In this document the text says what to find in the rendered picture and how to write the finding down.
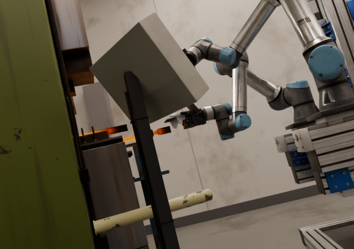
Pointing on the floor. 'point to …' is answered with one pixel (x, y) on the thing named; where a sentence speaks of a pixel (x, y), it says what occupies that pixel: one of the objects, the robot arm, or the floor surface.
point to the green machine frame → (36, 133)
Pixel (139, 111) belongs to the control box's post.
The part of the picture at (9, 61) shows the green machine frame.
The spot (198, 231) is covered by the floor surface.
